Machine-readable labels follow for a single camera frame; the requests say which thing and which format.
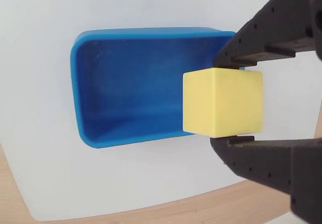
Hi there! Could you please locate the yellow cube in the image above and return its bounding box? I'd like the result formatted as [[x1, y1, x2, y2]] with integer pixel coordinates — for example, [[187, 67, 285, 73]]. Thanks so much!
[[182, 67, 265, 137]]

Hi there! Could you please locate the white rectangular mat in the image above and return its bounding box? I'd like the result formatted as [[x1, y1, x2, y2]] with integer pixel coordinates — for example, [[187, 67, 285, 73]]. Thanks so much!
[[0, 0, 322, 222]]

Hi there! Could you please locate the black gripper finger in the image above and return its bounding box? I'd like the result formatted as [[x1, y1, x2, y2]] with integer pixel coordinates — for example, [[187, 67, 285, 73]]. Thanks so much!
[[209, 135, 322, 224], [212, 0, 322, 68]]

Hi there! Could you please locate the blue rectangular bin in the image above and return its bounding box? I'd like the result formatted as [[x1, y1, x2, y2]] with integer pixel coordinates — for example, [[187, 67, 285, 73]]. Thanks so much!
[[70, 27, 246, 150]]

